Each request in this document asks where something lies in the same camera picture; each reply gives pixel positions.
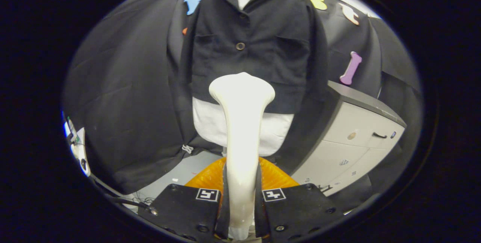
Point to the black backdrop cloth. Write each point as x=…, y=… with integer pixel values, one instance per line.
x=124, y=96

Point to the white garment steamer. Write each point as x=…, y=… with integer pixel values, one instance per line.
x=240, y=123

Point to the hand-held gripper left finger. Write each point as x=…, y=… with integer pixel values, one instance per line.
x=188, y=209

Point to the grey cabinet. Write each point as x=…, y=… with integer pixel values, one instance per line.
x=349, y=153

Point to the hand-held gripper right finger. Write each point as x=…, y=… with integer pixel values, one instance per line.
x=297, y=209

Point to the white shirt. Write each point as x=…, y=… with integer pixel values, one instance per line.
x=278, y=130

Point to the black suit jacket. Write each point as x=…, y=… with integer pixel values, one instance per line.
x=263, y=59

